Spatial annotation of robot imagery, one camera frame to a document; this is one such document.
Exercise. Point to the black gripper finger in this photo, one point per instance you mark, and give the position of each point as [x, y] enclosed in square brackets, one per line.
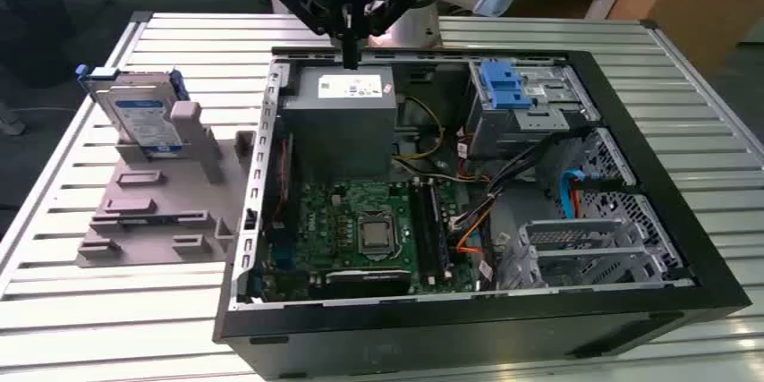
[384, 15]
[304, 2]

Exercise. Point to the hard disk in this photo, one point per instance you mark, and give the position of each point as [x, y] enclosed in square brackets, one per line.
[143, 122]

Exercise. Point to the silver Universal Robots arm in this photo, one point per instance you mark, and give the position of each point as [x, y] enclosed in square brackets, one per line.
[417, 28]

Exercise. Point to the metal disk bay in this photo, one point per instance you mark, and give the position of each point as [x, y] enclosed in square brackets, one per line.
[596, 253]

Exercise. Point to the blue plastic drive latch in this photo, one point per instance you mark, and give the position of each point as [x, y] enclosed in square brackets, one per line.
[497, 87]

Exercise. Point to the grey power supply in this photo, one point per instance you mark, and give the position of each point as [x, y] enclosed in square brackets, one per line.
[340, 140]

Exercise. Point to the metal optical drive cage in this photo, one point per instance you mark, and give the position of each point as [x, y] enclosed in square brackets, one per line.
[531, 120]

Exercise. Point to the green motherboard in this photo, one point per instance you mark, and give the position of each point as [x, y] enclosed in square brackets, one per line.
[333, 203]

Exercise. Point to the silver CPU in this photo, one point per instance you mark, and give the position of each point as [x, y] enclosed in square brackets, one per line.
[376, 236]

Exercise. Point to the grey parts rack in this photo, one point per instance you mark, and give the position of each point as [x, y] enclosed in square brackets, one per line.
[173, 203]

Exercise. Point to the brown wooden cabinet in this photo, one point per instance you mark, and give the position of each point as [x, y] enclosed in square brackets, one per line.
[704, 6]

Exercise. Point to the RAM stick in rack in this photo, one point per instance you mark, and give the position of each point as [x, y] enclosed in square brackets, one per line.
[145, 222]

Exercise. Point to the grey stand foot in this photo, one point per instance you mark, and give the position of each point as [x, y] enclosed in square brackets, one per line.
[12, 124]

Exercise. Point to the black graphics card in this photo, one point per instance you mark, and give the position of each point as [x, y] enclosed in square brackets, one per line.
[364, 281]

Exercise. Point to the black PC case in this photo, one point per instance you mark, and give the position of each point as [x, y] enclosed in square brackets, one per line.
[417, 337]

